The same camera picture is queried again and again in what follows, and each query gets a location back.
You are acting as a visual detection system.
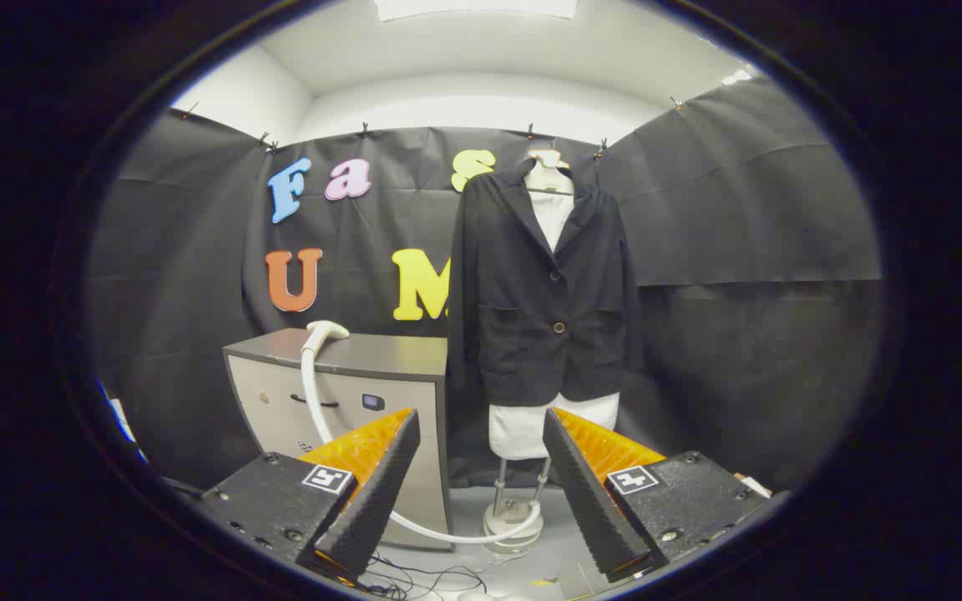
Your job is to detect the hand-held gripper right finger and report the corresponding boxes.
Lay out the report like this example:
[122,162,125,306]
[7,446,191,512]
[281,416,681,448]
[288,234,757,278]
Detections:
[542,407,774,583]

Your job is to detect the white clothes hanger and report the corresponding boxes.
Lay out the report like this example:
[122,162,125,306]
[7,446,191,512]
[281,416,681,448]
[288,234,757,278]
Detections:
[525,149,575,197]

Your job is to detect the grey cabinet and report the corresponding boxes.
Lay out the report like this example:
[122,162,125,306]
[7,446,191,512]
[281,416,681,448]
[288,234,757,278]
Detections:
[222,328,455,552]

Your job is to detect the black backdrop cloth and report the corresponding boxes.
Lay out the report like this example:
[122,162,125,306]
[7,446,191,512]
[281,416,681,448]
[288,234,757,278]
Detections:
[84,75,883,493]

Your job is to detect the black jacket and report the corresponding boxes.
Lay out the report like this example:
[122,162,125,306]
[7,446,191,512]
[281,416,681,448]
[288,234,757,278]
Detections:
[446,157,645,408]

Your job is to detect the white garment steamer head with hose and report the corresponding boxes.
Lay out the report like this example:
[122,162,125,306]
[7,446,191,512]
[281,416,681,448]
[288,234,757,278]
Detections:
[300,320,542,545]

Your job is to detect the garment steamer base with poles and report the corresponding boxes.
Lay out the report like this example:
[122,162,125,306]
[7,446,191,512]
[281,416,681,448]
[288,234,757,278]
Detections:
[481,457,550,553]

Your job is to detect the black floor cables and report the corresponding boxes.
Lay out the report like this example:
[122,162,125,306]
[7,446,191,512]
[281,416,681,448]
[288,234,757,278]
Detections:
[360,555,490,600]

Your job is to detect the large ceiling light panel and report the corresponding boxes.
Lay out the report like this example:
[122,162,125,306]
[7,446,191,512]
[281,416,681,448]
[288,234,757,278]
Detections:
[374,0,578,22]

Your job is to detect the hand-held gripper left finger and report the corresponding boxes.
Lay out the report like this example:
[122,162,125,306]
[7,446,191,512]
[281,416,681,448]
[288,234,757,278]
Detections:
[197,407,422,585]

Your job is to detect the white shirt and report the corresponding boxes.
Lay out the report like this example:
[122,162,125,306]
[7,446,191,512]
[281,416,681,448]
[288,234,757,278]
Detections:
[488,188,620,460]

